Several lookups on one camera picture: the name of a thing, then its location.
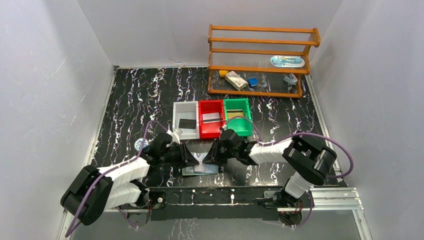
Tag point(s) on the black card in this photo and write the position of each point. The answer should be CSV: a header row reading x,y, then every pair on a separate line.
x,y
187,123

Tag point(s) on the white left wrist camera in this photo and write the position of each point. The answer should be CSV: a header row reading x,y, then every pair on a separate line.
x,y
175,135

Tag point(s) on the red plastic bin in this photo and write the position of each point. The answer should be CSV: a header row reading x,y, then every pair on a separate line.
x,y
210,130

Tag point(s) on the teal packaged tool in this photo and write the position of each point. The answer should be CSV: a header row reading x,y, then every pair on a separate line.
x,y
283,61

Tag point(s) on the aluminium frame rail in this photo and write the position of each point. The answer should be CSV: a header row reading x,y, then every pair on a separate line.
x,y
329,198

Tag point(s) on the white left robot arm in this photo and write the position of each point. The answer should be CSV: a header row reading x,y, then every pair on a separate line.
x,y
95,190

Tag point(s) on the gold card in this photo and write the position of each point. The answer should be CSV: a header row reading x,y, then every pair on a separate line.
x,y
233,114

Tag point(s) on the small blue block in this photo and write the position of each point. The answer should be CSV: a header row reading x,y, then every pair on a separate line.
x,y
252,82

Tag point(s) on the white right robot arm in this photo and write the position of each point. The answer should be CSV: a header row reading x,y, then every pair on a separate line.
x,y
311,159

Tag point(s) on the small yellow block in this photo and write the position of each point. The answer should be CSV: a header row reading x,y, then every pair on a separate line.
x,y
222,73

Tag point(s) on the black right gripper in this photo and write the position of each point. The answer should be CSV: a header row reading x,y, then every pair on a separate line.
x,y
211,157

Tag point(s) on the white plastic bin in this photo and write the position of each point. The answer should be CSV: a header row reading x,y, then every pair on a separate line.
x,y
186,110

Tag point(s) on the silver grey card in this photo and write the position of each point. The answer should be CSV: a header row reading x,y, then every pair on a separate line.
x,y
213,117

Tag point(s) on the white cardboard box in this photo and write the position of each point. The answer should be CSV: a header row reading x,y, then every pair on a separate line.
x,y
236,80

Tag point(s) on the light blue card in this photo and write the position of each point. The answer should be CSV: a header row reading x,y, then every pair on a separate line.
x,y
202,167

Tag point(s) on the grey-green card holder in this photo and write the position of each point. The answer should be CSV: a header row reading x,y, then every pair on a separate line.
x,y
189,171

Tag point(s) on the orange wooden shelf rack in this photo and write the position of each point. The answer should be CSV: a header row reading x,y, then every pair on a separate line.
x,y
247,50

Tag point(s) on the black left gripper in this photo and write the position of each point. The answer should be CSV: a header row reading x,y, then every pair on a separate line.
x,y
183,156

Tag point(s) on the green plastic bin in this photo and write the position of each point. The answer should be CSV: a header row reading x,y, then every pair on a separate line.
x,y
238,107

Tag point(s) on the round patterned tin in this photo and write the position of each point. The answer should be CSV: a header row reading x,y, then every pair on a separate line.
x,y
140,143

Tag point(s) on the white tape dispenser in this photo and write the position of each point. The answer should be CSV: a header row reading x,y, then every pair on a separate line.
x,y
291,79

